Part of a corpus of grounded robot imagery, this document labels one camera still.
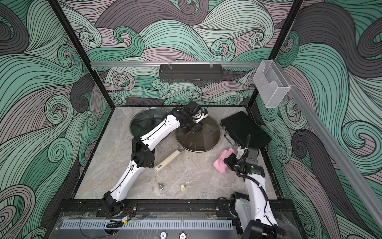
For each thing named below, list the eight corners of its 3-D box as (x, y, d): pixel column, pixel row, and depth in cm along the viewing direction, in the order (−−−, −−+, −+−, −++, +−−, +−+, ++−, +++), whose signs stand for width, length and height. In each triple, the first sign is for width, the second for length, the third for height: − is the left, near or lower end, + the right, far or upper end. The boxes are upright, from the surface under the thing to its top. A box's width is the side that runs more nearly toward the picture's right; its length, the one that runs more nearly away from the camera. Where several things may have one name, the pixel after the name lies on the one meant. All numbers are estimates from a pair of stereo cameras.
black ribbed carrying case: (241, 157, 93) (244, 153, 89) (216, 125, 110) (217, 120, 106) (270, 141, 101) (273, 137, 97) (242, 114, 118) (244, 109, 113)
